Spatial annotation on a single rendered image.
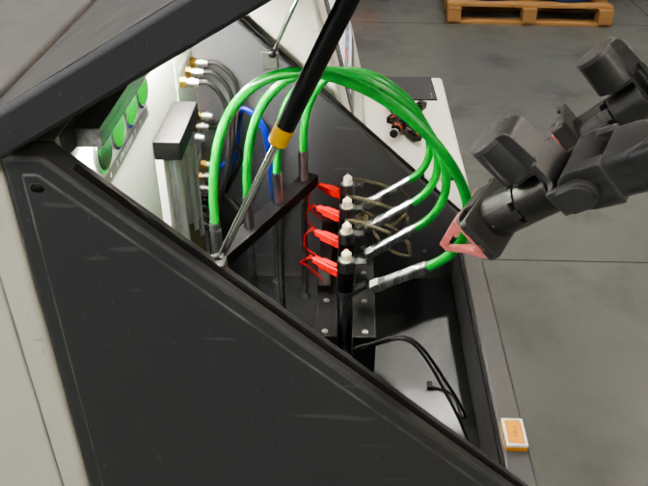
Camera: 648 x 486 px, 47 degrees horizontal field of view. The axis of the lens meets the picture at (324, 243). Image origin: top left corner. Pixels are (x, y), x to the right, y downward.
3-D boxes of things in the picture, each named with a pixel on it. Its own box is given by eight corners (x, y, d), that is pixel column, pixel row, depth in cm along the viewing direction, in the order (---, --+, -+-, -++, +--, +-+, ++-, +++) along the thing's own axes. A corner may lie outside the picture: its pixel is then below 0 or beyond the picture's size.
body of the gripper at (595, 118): (553, 108, 116) (596, 80, 112) (592, 155, 118) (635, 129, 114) (552, 126, 111) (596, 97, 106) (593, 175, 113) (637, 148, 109)
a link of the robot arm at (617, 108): (665, 113, 105) (663, 99, 110) (636, 75, 104) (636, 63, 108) (621, 140, 109) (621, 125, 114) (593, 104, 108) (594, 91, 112)
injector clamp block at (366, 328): (372, 404, 126) (376, 336, 118) (313, 402, 126) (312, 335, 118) (369, 283, 154) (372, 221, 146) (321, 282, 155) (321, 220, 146)
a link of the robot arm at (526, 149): (603, 204, 78) (627, 151, 82) (528, 130, 76) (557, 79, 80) (524, 235, 88) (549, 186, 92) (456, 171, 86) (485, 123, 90)
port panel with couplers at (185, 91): (209, 220, 133) (192, 52, 116) (190, 220, 133) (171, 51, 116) (220, 184, 144) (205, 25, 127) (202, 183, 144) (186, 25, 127)
